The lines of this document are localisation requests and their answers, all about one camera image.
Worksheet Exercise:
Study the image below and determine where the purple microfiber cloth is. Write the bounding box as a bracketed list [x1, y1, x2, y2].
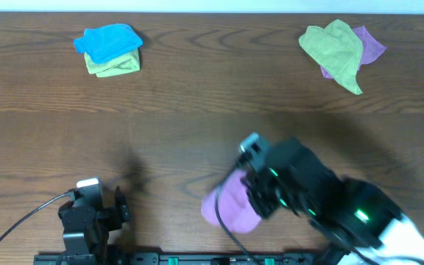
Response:
[201, 169, 261, 234]

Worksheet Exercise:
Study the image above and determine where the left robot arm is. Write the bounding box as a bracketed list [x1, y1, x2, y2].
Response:
[57, 184, 131, 264]

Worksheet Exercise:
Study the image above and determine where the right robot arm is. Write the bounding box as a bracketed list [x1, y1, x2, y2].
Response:
[238, 134, 424, 264]

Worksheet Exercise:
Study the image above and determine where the folded green cloth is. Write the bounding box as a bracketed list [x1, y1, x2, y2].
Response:
[84, 49, 141, 78]

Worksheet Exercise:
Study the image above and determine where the crumpled green cloth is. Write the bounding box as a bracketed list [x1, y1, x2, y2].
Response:
[298, 19, 363, 95]

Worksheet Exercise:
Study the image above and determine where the folded blue cloth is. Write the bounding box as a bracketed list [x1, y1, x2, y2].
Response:
[74, 24, 143, 64]

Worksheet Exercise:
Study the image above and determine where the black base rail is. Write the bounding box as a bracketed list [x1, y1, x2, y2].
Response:
[32, 252, 322, 265]

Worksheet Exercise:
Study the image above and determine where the left black cable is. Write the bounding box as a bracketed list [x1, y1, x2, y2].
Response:
[0, 191, 74, 265]

